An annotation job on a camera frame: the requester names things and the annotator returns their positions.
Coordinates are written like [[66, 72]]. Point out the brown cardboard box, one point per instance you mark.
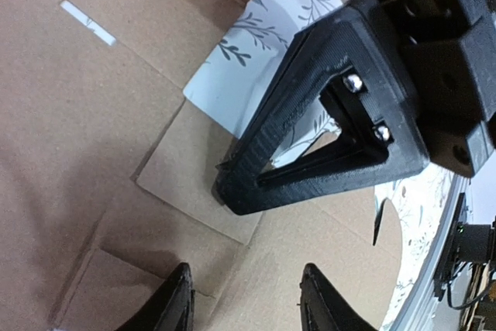
[[100, 153]]

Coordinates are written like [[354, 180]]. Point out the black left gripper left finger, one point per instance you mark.
[[172, 305]]

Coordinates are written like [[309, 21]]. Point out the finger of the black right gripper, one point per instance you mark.
[[236, 182], [343, 71]]

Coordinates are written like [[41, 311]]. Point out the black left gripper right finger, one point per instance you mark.
[[323, 308]]

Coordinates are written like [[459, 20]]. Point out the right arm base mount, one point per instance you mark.
[[465, 244]]

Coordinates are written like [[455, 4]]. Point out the floral patterned table mat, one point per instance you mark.
[[230, 84]]

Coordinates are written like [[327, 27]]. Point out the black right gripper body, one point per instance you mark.
[[448, 47]]

